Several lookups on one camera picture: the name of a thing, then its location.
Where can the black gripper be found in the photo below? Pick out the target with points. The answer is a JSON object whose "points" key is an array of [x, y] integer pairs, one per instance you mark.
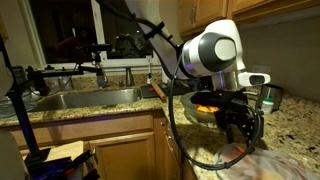
{"points": [[233, 106]]}

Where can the clear plastic bag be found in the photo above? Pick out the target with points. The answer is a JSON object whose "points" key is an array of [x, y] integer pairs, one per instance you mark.
{"points": [[266, 166]]}

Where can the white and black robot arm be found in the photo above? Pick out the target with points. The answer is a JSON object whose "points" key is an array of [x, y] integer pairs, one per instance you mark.
{"points": [[213, 50]]}

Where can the orange red peach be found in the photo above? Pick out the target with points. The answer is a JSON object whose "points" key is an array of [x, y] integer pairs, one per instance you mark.
{"points": [[201, 107], [213, 109]]}

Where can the large glass bowl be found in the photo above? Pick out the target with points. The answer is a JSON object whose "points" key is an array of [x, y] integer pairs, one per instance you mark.
{"points": [[191, 113]]}

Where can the white bottle green cap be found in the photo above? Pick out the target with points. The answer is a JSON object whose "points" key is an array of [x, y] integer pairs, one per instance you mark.
{"points": [[268, 106]]}

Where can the stainless steel cup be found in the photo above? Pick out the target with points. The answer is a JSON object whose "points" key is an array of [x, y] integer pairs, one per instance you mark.
{"points": [[276, 91]]}

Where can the black counter mat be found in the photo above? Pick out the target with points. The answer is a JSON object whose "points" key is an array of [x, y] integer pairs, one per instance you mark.
{"points": [[146, 90]]}

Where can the white dish brush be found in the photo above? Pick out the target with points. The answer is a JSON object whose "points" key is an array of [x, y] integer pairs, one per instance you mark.
{"points": [[150, 78]]}

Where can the wooden base cabinet door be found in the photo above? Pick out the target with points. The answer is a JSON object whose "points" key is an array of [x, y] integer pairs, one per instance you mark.
{"points": [[123, 156]]}

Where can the metal kitchen faucet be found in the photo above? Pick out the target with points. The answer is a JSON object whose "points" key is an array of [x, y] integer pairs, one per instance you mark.
{"points": [[101, 81]]}

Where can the stainless steel sink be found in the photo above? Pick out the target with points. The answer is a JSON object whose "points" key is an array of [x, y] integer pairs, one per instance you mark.
{"points": [[93, 98]]}

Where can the wooden sink drawer front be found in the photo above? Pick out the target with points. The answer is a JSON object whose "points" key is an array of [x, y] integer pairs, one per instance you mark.
{"points": [[83, 128]]}

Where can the dark tool pile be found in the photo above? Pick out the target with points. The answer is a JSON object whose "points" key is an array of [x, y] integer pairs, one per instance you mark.
{"points": [[66, 166]]}

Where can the light wooden board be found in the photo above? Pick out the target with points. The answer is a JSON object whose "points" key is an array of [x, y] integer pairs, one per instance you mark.
{"points": [[63, 150]]}

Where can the small cup by sink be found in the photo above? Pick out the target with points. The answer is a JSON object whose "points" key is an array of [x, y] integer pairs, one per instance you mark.
{"points": [[65, 83]]}

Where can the glass dish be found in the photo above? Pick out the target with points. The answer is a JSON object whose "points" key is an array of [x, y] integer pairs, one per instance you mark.
{"points": [[13, 108]]}

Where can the black stereo camera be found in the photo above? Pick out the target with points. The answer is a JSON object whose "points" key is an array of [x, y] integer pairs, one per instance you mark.
{"points": [[96, 48]]}

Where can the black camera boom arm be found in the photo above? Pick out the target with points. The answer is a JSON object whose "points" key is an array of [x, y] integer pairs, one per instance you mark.
{"points": [[60, 71]]}

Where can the dark window white frame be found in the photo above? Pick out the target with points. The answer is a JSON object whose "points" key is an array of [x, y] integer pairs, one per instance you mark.
{"points": [[66, 26]]}

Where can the black camera stand pole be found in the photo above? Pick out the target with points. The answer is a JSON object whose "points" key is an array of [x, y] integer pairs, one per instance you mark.
{"points": [[23, 123]]}

